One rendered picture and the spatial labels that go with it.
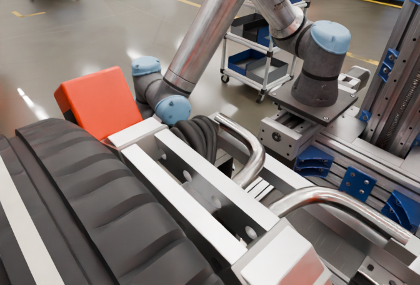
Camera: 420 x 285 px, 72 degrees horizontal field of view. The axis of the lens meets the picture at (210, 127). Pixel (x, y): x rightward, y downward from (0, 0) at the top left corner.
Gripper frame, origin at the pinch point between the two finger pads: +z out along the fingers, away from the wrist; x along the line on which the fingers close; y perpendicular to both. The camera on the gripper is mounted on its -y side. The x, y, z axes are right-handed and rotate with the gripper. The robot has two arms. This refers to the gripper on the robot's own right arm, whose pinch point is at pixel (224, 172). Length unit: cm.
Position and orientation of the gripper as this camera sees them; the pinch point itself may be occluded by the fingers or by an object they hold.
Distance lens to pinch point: 68.8
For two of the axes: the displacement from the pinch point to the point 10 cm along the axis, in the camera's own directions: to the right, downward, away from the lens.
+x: 7.3, -4.1, 5.4
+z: 6.8, 4.6, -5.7
